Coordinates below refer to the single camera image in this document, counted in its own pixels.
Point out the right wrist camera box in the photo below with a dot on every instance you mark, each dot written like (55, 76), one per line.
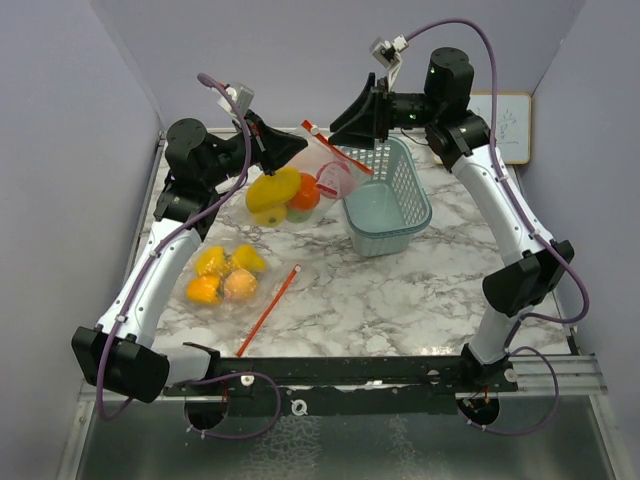
(389, 53)

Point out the small whiteboard with writing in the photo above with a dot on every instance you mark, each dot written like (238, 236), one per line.
(513, 126)

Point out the blue plastic basket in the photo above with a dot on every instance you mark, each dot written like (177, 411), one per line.
(386, 212)

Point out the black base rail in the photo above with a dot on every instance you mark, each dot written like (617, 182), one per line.
(347, 386)

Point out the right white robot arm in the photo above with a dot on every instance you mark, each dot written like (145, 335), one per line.
(534, 261)

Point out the yellow pear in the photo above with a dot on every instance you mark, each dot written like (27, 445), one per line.
(246, 257)

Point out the red apple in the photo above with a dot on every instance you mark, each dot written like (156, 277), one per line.
(348, 182)

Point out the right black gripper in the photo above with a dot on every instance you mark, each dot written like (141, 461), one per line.
(366, 120)

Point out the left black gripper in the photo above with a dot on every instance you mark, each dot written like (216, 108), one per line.
(270, 145)

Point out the orange tangerine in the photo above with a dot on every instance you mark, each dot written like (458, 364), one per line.
(308, 196)
(240, 285)

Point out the clear zip bag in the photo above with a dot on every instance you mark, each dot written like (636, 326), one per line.
(323, 161)
(236, 323)

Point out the green apple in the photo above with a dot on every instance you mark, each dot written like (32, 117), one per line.
(296, 216)

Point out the yellow mango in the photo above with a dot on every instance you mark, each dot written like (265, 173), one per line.
(268, 191)

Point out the orange bell pepper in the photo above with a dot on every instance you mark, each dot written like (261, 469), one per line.
(204, 290)

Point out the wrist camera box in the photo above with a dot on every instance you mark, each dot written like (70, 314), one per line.
(389, 53)
(241, 95)

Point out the yellow bell pepper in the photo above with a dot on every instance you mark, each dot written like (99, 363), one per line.
(212, 261)

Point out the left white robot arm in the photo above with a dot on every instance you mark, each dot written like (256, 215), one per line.
(117, 354)

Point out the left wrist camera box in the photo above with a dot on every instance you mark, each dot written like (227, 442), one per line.
(241, 95)

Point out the yellow apple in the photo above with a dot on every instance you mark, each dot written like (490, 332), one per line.
(271, 217)

